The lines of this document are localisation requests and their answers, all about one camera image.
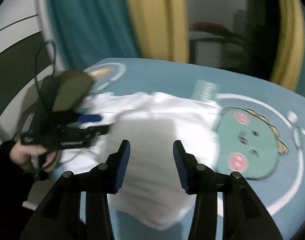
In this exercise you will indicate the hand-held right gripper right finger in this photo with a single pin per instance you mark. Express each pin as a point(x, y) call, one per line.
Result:
point(180, 170)

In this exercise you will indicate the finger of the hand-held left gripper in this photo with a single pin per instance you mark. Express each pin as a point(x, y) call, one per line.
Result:
point(91, 118)
point(100, 129)

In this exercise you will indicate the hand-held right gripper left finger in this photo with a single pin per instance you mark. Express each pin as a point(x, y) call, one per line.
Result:
point(121, 170)

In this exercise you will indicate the large white garment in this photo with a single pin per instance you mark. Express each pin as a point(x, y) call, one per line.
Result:
point(147, 135)

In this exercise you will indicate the person's left forearm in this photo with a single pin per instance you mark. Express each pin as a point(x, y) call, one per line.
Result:
point(7, 192)

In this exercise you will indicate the person's left hand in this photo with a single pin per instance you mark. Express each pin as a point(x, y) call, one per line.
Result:
point(20, 155)

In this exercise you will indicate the teal printed bed sheet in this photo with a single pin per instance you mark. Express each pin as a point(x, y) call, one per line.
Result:
point(167, 77)

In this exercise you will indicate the teal curtain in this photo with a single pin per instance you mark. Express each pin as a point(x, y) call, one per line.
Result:
point(92, 17)

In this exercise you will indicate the yellow curtain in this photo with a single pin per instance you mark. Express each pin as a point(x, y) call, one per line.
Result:
point(287, 30)
point(155, 17)

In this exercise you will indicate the dark table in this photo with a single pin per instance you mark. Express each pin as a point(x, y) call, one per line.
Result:
point(205, 47)

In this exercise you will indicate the red cloth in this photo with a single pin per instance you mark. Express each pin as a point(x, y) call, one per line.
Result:
point(210, 27)

